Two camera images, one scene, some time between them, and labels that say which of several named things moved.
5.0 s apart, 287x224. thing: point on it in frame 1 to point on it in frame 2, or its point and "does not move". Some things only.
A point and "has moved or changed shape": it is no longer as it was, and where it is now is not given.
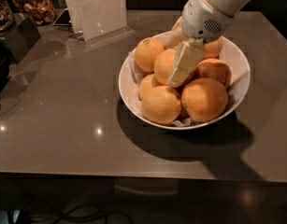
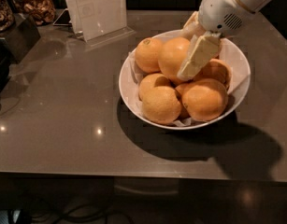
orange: x=162 y=105 does not move
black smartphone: x=64 y=19 does not move
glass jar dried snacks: x=38 y=4 does not move
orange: x=163 y=63 has moved or changed shape
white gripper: x=203 y=18 to x=223 y=12
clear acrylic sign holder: x=98 y=12 does not move
